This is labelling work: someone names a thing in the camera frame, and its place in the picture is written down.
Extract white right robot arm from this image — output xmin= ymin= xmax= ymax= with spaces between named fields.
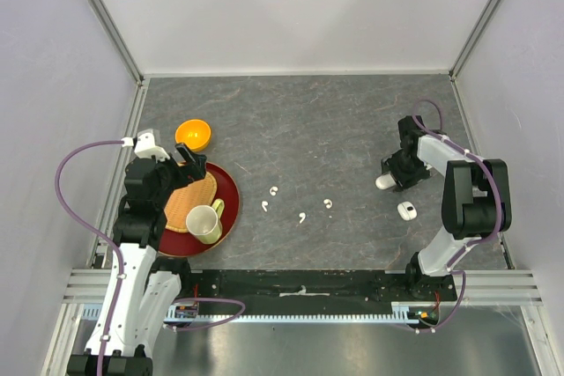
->
xmin=375 ymin=115 xmax=512 ymax=300

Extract white oval charging case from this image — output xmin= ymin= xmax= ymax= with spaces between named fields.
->
xmin=375 ymin=173 xmax=397 ymax=190

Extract dark red round tray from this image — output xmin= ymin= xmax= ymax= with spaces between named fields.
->
xmin=159 ymin=163 xmax=241 ymax=257

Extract woven bamboo tray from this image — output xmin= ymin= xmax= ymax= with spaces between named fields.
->
xmin=165 ymin=173 xmax=217 ymax=233

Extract pale green mug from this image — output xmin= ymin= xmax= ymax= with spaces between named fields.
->
xmin=185 ymin=198 xmax=225 ymax=245

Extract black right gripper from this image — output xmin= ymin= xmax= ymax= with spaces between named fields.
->
xmin=382 ymin=149 xmax=433 ymax=193

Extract white square charging case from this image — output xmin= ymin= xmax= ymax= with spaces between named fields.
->
xmin=397 ymin=202 xmax=418 ymax=221

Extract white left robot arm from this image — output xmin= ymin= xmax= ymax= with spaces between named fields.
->
xmin=66 ymin=137 xmax=206 ymax=375

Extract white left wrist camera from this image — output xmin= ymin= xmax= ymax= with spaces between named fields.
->
xmin=121 ymin=129 xmax=170 ymax=162

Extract slotted cable duct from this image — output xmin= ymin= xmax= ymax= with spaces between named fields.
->
xmin=81 ymin=303 xmax=442 ymax=324

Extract orange plastic bowl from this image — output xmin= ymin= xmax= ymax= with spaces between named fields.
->
xmin=174 ymin=119 xmax=212 ymax=152

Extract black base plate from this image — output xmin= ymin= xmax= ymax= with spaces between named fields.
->
xmin=179 ymin=269 xmax=457 ymax=316

